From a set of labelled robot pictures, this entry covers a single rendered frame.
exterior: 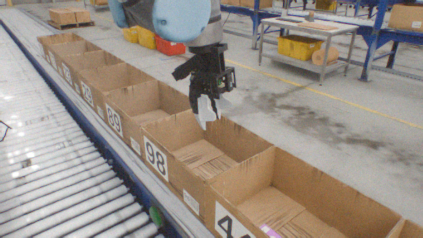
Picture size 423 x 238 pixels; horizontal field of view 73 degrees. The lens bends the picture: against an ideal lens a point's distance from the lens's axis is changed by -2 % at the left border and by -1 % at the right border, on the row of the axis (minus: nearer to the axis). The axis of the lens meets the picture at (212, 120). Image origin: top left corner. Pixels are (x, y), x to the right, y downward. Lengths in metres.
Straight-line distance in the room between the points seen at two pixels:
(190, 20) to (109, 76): 1.44
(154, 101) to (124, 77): 0.40
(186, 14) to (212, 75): 0.25
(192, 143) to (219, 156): 0.14
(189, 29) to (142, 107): 1.12
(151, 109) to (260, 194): 0.79
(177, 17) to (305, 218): 0.74
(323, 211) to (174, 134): 0.61
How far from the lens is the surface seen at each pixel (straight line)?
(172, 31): 0.41
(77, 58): 2.18
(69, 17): 9.53
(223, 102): 0.73
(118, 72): 1.85
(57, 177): 1.46
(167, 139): 1.17
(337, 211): 0.93
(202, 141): 1.26
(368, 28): 5.02
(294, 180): 0.97
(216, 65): 0.63
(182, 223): 0.91
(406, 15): 4.95
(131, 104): 1.49
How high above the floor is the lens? 1.56
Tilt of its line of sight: 28 degrees down
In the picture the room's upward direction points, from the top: straight up
